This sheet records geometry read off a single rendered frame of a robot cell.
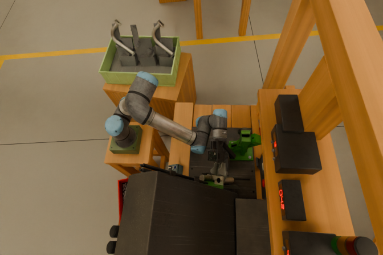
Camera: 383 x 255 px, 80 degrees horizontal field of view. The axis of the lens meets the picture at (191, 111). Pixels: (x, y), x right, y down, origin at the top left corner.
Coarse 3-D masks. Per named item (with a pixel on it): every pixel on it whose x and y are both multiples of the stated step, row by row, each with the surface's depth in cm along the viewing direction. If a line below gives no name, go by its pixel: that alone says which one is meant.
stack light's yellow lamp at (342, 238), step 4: (344, 236) 59; (348, 236) 58; (340, 240) 59; (344, 240) 57; (336, 244) 60; (340, 244) 58; (344, 244) 57; (340, 248) 58; (344, 248) 56; (340, 252) 59; (344, 252) 57
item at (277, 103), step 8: (280, 96) 84; (288, 96) 84; (296, 96) 84; (280, 104) 83; (288, 104) 82; (296, 104) 82; (280, 112) 82; (288, 112) 81; (296, 112) 81; (280, 120) 81; (288, 120) 80; (296, 120) 79; (288, 128) 78; (296, 128) 78
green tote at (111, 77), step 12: (120, 36) 203; (132, 36) 201; (144, 36) 200; (168, 36) 197; (108, 48) 197; (180, 48) 207; (108, 60) 198; (108, 72) 184; (120, 72) 183; (132, 72) 182; (168, 84) 190
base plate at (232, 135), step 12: (228, 132) 157; (192, 156) 151; (204, 156) 151; (192, 168) 147; (204, 168) 147; (240, 168) 145; (252, 168) 144; (240, 180) 142; (252, 180) 141; (240, 192) 138; (252, 192) 138
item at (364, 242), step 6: (348, 240) 56; (354, 240) 54; (360, 240) 53; (366, 240) 53; (348, 246) 55; (354, 246) 53; (360, 246) 52; (366, 246) 52; (372, 246) 52; (348, 252) 55; (354, 252) 53; (360, 252) 52; (366, 252) 52; (372, 252) 52
